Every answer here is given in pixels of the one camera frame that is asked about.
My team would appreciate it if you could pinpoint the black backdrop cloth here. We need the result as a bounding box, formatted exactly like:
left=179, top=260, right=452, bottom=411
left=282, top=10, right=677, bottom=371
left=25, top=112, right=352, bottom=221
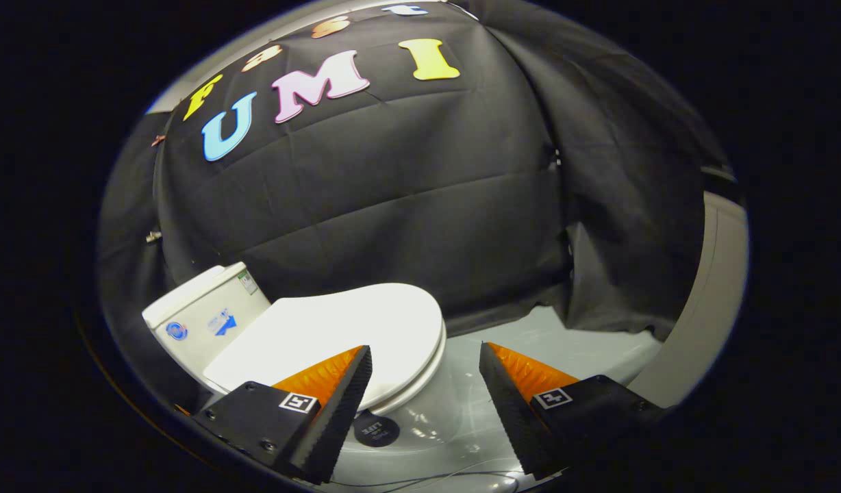
left=97, top=0, right=733, bottom=412

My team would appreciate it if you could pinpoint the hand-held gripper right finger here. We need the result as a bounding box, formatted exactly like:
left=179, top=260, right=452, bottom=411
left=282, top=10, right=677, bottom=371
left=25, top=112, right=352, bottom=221
left=479, top=342, right=668, bottom=480

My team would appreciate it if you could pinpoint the white toilet lid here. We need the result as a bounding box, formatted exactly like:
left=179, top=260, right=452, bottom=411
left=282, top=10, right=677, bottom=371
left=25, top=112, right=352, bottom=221
left=203, top=283, right=443, bottom=412

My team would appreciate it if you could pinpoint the grey panel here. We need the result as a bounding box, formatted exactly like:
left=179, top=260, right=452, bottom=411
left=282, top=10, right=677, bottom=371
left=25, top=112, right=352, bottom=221
left=626, top=192, right=749, bottom=409

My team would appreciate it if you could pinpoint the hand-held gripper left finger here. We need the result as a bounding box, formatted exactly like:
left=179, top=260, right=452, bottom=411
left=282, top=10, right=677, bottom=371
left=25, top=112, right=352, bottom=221
left=191, top=344, right=373, bottom=485

